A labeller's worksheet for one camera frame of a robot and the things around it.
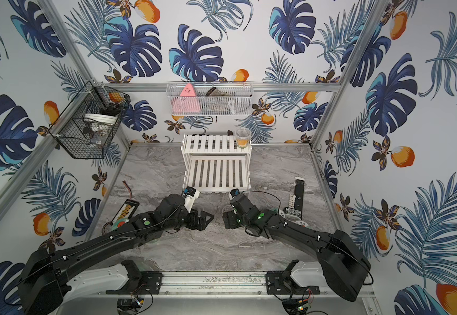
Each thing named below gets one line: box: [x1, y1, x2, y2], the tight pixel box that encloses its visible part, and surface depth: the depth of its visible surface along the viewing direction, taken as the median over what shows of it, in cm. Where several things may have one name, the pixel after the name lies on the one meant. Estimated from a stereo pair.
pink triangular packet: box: [170, 82, 201, 113], surface depth 92 cm
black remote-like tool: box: [284, 177, 305, 220], surface depth 99 cm
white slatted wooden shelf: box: [181, 133, 253, 192], surface depth 92 cm
